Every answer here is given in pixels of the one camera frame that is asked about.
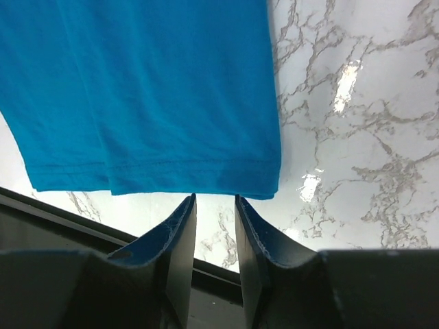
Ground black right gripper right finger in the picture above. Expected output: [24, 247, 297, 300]
[235, 197, 438, 328]

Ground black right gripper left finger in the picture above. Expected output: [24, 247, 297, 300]
[1, 195, 196, 328]

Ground blue t shirt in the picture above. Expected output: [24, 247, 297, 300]
[1, 1, 281, 200]

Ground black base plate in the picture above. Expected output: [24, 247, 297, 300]
[1, 189, 245, 328]

